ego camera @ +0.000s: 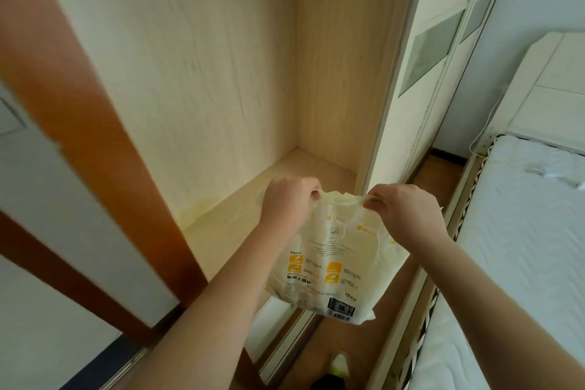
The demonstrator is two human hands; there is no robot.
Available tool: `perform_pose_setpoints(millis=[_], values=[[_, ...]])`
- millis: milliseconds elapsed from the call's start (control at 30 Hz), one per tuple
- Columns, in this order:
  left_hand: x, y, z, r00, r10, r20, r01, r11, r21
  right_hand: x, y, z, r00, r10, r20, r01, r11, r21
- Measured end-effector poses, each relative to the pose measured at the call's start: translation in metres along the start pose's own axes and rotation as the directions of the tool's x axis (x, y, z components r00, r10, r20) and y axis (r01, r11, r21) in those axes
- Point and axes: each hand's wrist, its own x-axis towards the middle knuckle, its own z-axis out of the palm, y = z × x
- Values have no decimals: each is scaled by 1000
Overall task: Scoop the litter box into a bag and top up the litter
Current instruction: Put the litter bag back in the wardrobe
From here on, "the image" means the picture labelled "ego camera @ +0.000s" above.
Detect black trousers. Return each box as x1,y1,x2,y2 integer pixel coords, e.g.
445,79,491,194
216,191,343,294
315,374,353,390

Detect white quilted mattress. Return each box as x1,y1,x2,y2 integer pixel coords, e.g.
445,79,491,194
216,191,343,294
411,134,585,390

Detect small white crumpled wrapper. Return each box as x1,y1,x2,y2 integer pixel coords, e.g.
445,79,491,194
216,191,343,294
523,163,585,190

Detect wooden wardrobe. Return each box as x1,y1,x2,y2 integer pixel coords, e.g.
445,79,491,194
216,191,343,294
0,0,433,390

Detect person's left hand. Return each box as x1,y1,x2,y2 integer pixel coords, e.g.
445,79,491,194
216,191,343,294
258,176,323,233

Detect person's right hand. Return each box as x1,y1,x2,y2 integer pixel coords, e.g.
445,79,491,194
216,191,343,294
363,183,453,258

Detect white cat litter bag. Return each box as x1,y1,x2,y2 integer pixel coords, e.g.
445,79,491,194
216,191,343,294
264,188,411,325

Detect person's right forearm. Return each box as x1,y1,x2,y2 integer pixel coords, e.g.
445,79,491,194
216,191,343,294
418,238,585,390

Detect white cable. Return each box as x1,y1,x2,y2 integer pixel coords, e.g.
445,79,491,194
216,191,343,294
469,83,511,155

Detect person's left forearm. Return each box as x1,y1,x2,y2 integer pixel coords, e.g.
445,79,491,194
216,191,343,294
132,220,298,390

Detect dark baseboard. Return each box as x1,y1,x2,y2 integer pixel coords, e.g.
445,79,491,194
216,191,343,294
429,148,469,161

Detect person's right white-green shoe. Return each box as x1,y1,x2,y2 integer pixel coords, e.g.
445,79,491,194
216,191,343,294
328,353,350,377

